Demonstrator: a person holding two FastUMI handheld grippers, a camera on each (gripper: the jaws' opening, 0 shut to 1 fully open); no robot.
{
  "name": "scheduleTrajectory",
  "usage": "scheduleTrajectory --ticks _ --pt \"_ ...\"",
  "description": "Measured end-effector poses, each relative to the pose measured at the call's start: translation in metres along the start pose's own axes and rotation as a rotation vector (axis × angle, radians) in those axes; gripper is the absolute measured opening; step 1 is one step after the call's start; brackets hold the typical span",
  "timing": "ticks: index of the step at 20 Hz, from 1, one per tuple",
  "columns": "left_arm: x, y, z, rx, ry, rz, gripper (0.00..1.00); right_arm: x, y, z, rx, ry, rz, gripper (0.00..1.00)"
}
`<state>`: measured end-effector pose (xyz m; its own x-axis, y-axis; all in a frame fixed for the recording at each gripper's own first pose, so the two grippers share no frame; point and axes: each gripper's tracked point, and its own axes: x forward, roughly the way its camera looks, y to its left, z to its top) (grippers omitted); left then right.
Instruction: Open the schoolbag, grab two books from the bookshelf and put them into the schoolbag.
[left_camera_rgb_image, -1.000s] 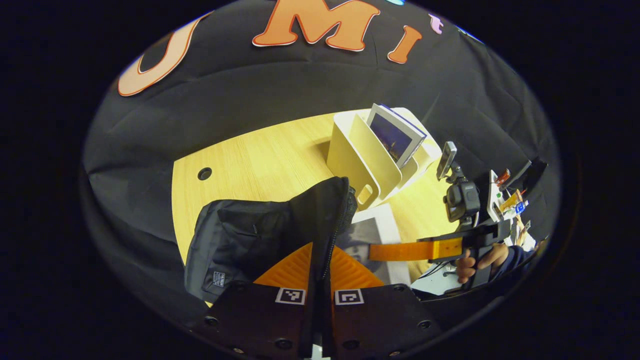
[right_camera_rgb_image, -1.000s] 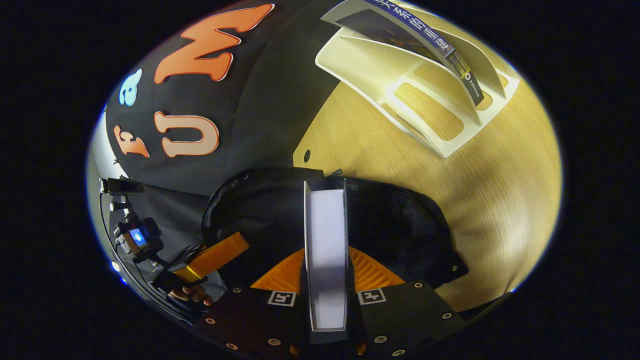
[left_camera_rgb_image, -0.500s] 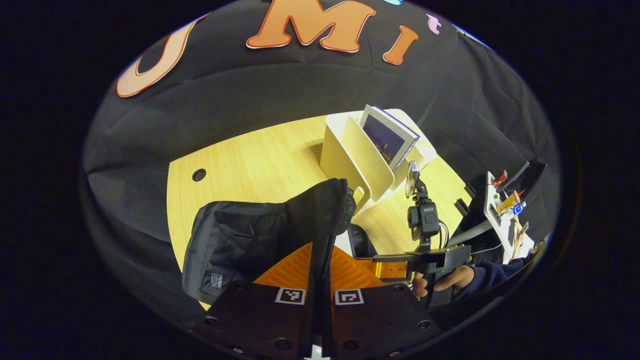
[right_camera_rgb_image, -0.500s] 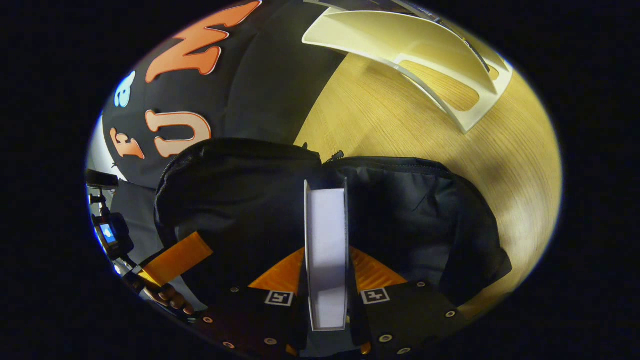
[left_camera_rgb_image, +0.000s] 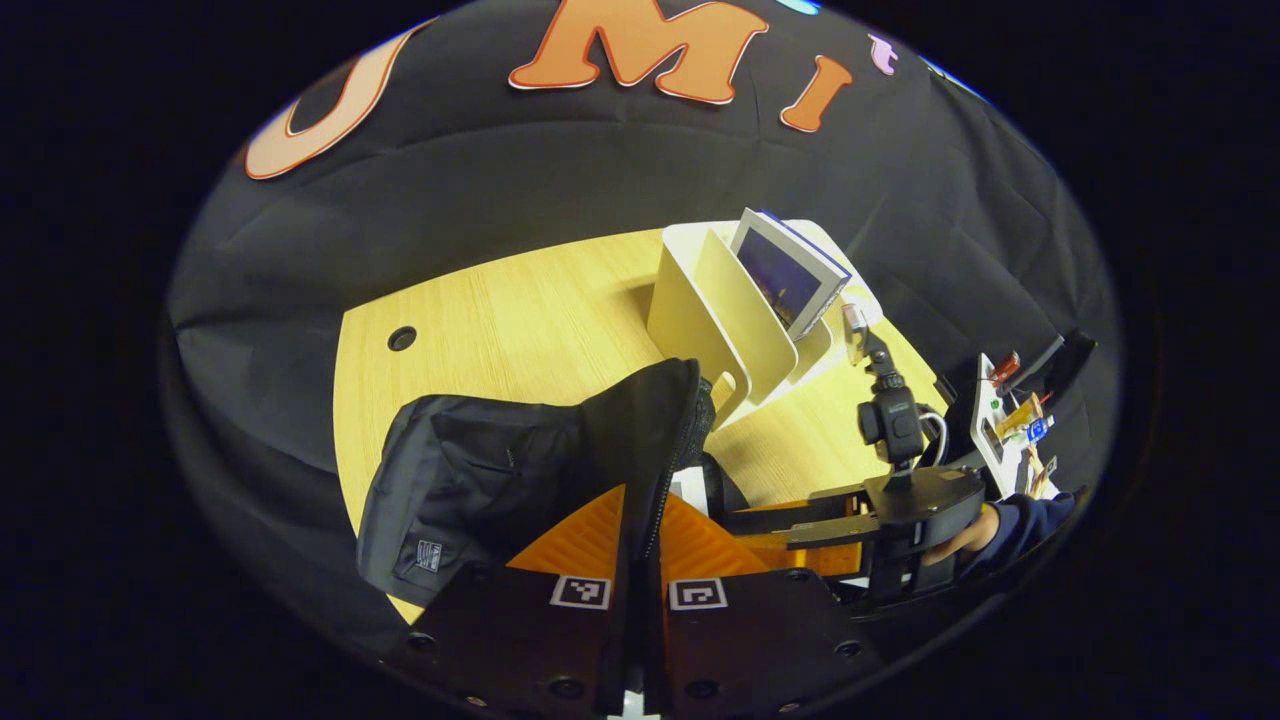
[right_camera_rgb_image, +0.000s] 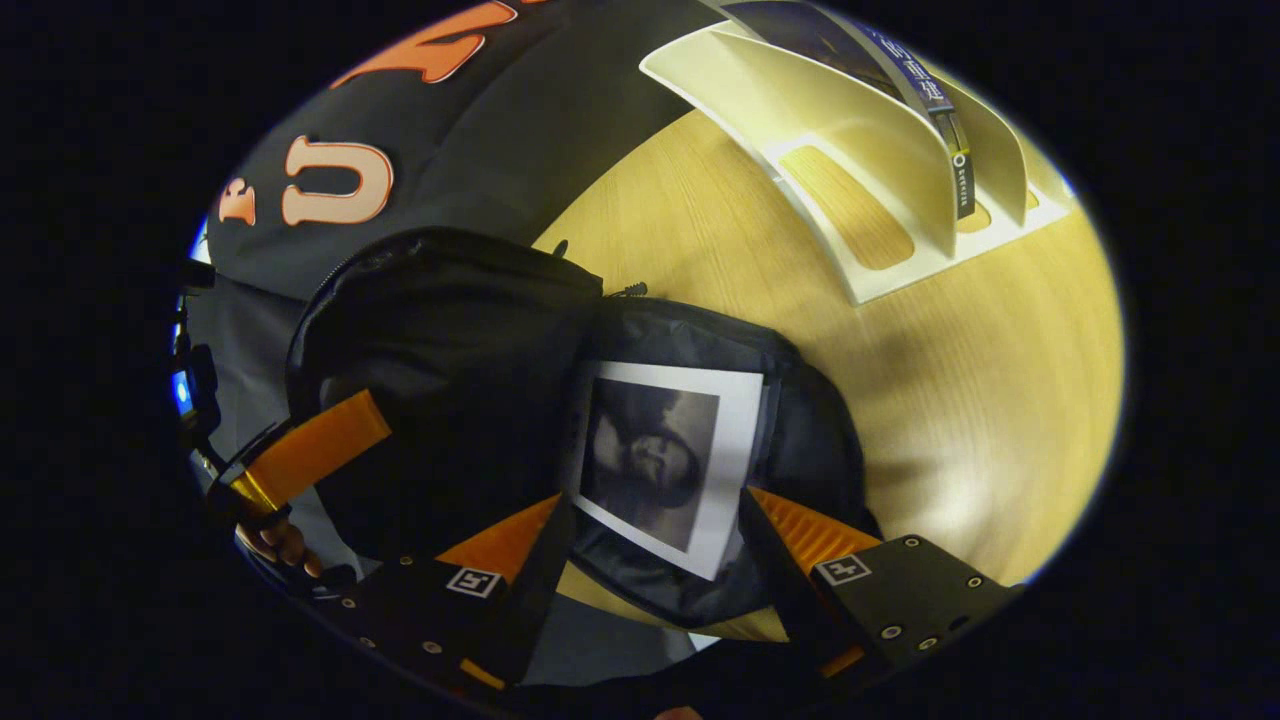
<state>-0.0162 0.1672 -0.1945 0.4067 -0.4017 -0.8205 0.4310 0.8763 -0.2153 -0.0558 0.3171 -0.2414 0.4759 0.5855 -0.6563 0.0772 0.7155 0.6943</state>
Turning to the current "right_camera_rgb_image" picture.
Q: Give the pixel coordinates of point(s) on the white bookshelf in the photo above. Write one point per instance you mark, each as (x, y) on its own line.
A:
(880, 190)

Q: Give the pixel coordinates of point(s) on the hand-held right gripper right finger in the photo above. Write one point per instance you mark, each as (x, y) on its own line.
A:
(790, 590)

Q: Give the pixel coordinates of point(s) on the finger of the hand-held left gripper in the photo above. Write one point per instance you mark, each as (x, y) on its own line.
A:
(310, 445)

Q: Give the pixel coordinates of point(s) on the black schoolbag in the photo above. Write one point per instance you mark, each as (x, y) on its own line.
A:
(450, 340)

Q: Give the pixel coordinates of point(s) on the blue cover book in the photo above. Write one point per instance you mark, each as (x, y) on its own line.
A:
(900, 70)

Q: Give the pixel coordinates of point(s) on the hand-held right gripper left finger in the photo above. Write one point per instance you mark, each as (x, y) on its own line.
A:
(535, 590)

